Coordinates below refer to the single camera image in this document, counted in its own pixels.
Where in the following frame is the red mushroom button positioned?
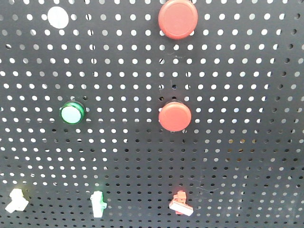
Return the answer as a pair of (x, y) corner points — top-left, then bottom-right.
(159, 101), (192, 132)
(158, 0), (198, 39)

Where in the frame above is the green white rotary knob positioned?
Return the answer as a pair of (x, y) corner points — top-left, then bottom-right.
(90, 191), (107, 218)

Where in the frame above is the red white rotary knob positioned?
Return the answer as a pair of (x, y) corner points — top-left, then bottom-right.
(169, 190), (194, 216)

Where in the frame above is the upper red mushroom button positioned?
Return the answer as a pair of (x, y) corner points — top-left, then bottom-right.
(158, 0), (198, 39)

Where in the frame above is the green round push button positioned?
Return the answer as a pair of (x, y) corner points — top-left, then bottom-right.
(59, 101), (85, 124)

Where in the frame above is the black perforated pegboard panel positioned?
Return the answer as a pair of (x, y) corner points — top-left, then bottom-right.
(0, 0), (304, 228)

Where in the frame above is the yellow white rotary knob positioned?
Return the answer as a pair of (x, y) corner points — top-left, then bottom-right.
(5, 188), (29, 213)

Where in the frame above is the lower red mushroom button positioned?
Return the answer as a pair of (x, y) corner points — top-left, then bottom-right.
(159, 101), (192, 132)

